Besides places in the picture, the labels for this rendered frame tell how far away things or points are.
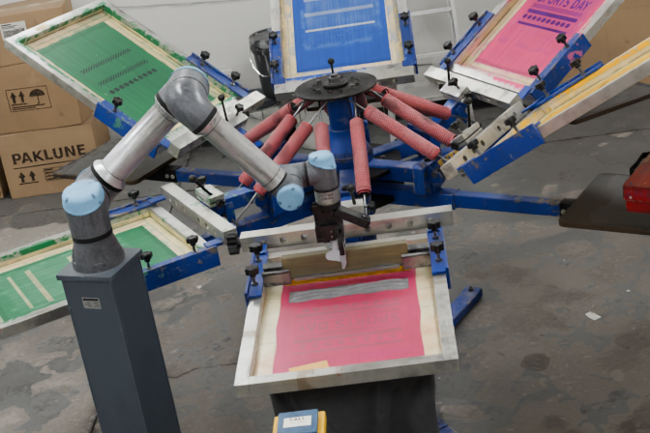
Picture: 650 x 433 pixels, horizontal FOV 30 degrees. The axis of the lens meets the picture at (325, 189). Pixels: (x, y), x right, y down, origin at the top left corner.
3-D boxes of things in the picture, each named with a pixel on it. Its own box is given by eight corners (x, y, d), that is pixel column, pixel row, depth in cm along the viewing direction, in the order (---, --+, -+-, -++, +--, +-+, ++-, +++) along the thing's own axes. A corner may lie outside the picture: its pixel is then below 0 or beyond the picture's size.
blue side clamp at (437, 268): (451, 288, 356) (448, 267, 353) (434, 291, 356) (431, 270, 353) (444, 245, 383) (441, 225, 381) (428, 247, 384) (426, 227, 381)
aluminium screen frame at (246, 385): (459, 371, 311) (457, 358, 309) (236, 398, 315) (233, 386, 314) (440, 242, 383) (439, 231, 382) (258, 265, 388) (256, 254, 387)
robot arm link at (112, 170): (59, 203, 348) (184, 68, 334) (68, 184, 362) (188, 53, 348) (92, 229, 351) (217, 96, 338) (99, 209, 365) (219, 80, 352)
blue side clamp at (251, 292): (264, 312, 360) (260, 291, 358) (248, 314, 361) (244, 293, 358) (271, 268, 388) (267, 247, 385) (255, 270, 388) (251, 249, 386)
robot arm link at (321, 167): (305, 151, 357) (333, 146, 357) (310, 185, 361) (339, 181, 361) (305, 160, 349) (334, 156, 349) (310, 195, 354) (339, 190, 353)
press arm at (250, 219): (34, 315, 399) (30, 300, 397) (29, 309, 404) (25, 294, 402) (357, 199, 447) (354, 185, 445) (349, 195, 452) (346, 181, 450)
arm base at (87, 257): (63, 273, 345) (54, 241, 342) (90, 248, 358) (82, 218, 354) (107, 274, 339) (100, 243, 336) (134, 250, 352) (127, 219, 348)
